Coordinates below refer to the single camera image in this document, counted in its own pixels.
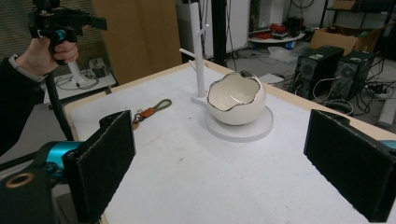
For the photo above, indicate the white board panel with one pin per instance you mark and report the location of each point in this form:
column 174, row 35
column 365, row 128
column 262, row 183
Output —
column 238, row 25

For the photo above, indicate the black vertical post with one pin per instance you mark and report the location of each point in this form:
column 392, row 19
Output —
column 219, row 31

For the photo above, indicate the white round base plate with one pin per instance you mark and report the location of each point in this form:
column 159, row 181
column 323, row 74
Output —
column 239, row 132

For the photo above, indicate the white low platform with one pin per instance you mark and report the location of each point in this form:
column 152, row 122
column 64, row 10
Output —
column 93, row 82

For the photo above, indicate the white round side table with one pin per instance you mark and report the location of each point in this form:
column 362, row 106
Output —
column 277, row 39

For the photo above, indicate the black computer tower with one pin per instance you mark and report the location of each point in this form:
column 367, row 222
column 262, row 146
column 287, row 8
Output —
column 351, row 74
column 317, row 70

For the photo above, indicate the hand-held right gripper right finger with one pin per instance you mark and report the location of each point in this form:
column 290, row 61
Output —
column 351, row 161

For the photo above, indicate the open cardboard box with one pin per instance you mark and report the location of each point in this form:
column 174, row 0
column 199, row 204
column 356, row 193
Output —
column 339, row 39

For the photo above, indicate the red object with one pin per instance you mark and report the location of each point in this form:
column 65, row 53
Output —
column 277, row 28

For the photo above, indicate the white short stand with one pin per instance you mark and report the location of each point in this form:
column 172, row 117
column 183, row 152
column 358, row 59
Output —
column 76, row 74

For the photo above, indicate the white eggshell-shaped bowl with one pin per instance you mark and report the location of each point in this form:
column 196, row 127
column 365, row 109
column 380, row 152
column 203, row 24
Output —
column 236, row 102

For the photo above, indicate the brown cardboard panel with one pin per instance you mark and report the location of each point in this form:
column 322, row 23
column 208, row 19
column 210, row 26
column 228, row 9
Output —
column 140, row 37

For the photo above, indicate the white peg rack stand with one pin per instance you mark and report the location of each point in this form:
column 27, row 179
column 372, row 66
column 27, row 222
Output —
column 198, row 56

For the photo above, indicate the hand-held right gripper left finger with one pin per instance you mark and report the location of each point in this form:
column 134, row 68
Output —
column 96, row 168

